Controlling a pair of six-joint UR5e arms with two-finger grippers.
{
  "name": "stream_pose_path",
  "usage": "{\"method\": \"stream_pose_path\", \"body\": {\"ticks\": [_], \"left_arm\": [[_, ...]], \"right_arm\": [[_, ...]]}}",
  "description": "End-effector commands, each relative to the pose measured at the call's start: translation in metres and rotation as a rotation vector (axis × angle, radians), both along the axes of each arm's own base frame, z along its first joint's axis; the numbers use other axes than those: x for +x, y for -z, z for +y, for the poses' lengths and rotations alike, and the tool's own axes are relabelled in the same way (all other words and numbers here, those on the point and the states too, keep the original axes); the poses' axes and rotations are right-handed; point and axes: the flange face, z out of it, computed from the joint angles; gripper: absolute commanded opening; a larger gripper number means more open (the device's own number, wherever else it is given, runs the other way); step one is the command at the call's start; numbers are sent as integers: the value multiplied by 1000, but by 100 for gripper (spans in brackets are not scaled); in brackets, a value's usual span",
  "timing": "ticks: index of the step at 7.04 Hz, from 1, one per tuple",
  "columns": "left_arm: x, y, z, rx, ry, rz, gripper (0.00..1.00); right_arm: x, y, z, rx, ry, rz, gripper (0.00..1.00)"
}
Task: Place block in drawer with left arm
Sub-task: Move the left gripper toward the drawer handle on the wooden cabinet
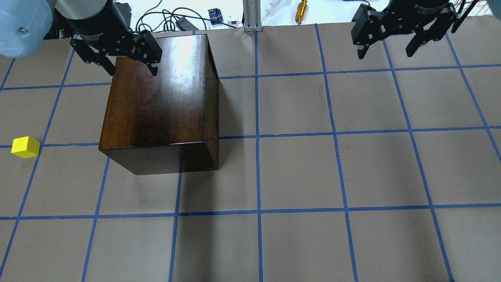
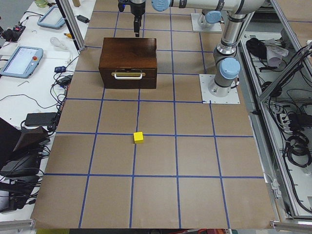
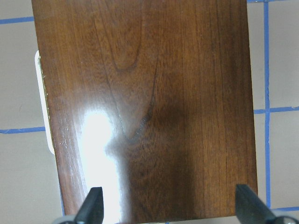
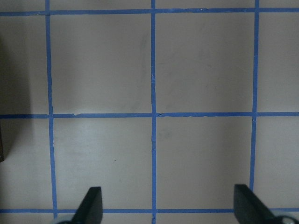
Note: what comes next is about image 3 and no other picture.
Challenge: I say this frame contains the dark wooden drawer cabinet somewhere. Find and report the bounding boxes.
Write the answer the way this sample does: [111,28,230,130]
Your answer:
[32,0,257,224]

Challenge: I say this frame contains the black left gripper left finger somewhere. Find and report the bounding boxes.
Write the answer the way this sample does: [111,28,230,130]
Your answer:
[74,187,104,222]

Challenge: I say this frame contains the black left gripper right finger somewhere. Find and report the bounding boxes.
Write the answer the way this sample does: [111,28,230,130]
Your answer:
[235,184,276,224]

